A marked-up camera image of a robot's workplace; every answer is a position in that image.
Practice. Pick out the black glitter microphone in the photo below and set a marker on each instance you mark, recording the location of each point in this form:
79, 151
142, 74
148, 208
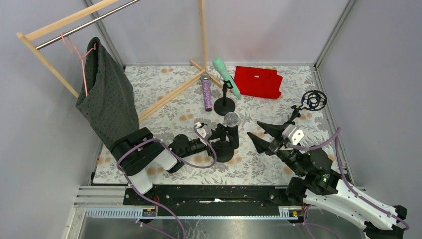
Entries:
231, 120

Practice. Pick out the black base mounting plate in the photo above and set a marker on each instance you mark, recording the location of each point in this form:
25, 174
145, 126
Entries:
214, 200

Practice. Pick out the black tripod shock-mount stand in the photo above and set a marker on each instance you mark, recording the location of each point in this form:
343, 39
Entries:
312, 100

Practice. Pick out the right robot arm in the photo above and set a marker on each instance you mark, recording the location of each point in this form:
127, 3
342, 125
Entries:
316, 183

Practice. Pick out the wooden clothes rack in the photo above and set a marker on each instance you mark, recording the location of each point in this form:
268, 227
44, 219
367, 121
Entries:
91, 10

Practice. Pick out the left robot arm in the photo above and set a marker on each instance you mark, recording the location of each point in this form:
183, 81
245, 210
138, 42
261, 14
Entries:
135, 152

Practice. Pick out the red folded cloth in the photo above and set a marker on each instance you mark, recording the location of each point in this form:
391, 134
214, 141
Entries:
258, 82

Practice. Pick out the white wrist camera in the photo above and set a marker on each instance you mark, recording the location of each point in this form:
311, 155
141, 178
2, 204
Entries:
202, 130
293, 134

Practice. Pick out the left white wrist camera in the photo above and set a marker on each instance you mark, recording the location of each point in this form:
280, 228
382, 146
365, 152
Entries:
202, 130

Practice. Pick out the purple glitter microphone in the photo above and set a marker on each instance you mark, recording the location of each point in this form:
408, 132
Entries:
206, 90

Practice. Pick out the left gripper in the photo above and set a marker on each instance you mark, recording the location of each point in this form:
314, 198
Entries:
217, 136

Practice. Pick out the mint green microphone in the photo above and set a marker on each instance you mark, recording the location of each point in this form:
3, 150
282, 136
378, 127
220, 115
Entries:
221, 67

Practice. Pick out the dark grey dotted garment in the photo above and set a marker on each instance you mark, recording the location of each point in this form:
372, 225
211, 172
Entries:
107, 100

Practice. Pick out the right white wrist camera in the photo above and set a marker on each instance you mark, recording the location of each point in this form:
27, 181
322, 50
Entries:
293, 134

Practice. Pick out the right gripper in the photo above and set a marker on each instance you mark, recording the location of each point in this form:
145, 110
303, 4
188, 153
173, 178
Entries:
278, 139

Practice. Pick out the black round-base mic stand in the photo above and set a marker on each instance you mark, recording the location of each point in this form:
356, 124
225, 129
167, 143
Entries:
224, 104

